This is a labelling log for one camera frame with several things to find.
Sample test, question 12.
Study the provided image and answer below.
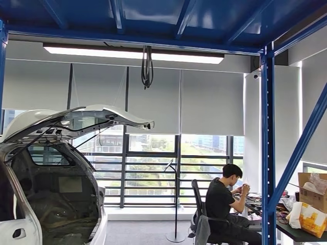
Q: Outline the person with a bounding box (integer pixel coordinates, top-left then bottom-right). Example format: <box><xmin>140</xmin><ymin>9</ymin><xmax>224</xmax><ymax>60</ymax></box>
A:
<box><xmin>205</xmin><ymin>163</ymin><xmax>262</xmax><ymax>245</ymax></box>

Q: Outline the brown cardboard box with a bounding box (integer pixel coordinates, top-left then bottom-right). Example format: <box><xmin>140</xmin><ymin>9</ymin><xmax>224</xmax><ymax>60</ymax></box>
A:
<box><xmin>288</xmin><ymin>172</ymin><xmax>327</xmax><ymax>214</ymax></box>

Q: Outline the black window railing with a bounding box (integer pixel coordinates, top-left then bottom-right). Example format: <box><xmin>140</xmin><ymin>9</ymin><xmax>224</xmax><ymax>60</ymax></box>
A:
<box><xmin>82</xmin><ymin>152</ymin><xmax>245</xmax><ymax>207</ymax></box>

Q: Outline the black hanging cable loop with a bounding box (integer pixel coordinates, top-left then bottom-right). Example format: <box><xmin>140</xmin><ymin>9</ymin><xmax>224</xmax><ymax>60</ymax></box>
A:
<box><xmin>140</xmin><ymin>45</ymin><xmax>154</xmax><ymax>90</ymax></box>

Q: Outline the grey garment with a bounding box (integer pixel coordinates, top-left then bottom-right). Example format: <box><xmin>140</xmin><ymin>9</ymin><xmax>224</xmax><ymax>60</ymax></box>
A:
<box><xmin>194</xmin><ymin>215</ymin><xmax>211</xmax><ymax>245</ymax></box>

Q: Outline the grey roller blind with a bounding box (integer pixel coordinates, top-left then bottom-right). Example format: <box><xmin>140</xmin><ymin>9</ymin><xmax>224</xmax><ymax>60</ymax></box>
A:
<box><xmin>301</xmin><ymin>51</ymin><xmax>327</xmax><ymax>166</ymax></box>
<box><xmin>2</xmin><ymin>59</ymin><xmax>69</xmax><ymax>111</ymax></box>
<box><xmin>181</xmin><ymin>70</ymin><xmax>245</xmax><ymax>136</ymax></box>
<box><xmin>127</xmin><ymin>67</ymin><xmax>180</xmax><ymax>135</ymax></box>
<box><xmin>71</xmin><ymin>64</ymin><xmax>127</xmax><ymax>110</ymax></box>

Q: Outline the long ceiling light strip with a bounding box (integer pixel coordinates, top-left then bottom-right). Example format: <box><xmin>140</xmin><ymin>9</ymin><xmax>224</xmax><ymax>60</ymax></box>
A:
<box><xmin>43</xmin><ymin>42</ymin><xmax>225</xmax><ymax>65</ymax></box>

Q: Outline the white car body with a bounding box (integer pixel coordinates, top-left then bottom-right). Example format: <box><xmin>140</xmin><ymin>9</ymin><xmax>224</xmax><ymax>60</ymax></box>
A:
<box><xmin>0</xmin><ymin>104</ymin><xmax>156</xmax><ymax>245</ymax></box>

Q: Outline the black floor lamp stand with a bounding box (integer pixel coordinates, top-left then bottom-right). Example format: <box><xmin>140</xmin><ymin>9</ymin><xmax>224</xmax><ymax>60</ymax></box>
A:
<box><xmin>163</xmin><ymin>159</ymin><xmax>186</xmax><ymax>243</ymax></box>

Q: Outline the blue metal shelf rack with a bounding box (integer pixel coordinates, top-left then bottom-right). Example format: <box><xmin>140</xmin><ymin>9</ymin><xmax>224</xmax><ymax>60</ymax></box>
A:
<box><xmin>0</xmin><ymin>0</ymin><xmax>327</xmax><ymax>245</ymax></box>

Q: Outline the black top work desk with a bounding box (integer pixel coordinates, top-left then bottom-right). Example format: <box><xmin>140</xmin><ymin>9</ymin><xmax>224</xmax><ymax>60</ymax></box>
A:
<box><xmin>244</xmin><ymin>192</ymin><xmax>327</xmax><ymax>245</ymax></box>

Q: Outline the pile of cables and parts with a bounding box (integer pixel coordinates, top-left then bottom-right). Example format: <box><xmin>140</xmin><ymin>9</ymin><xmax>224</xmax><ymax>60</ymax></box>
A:
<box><xmin>245</xmin><ymin>192</ymin><xmax>297</xmax><ymax>226</ymax></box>

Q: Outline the white yellow plastic bag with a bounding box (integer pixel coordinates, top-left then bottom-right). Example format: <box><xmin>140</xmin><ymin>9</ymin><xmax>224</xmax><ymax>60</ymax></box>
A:
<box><xmin>285</xmin><ymin>202</ymin><xmax>327</xmax><ymax>239</ymax></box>

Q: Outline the black office chair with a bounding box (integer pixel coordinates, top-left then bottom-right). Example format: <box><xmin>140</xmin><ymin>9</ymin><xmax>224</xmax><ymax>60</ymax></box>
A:
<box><xmin>187</xmin><ymin>179</ymin><xmax>230</xmax><ymax>245</ymax></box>

